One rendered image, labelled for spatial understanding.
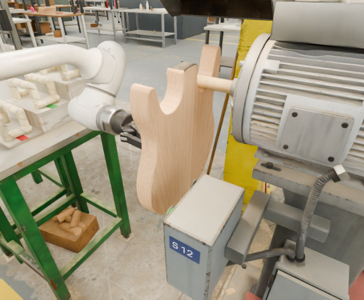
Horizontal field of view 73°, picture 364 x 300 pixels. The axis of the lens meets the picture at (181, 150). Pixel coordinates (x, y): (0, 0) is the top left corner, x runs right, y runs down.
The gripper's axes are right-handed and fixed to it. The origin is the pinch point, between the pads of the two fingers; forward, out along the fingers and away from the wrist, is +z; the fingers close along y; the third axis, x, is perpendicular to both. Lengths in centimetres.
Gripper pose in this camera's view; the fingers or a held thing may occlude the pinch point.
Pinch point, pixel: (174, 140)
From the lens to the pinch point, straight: 69.7
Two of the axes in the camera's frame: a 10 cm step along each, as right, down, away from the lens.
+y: -5.2, 5.0, -6.9
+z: 8.5, 3.0, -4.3
